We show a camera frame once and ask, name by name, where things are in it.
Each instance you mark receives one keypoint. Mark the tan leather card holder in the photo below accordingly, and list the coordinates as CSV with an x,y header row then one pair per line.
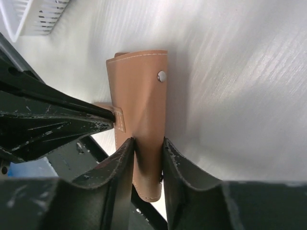
x,y
138,83

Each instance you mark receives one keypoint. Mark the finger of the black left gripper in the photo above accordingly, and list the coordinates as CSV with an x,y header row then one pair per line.
x,y
22,84
30,137

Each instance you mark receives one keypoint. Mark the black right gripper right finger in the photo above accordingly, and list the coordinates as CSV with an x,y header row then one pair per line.
x,y
196,200

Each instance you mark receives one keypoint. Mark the white plastic basket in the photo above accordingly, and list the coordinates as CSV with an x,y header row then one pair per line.
x,y
31,17

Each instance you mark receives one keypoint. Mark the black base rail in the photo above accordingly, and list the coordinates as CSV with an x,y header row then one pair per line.
x,y
76,158

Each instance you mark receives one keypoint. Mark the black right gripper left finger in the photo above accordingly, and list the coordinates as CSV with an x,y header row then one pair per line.
x,y
97,200

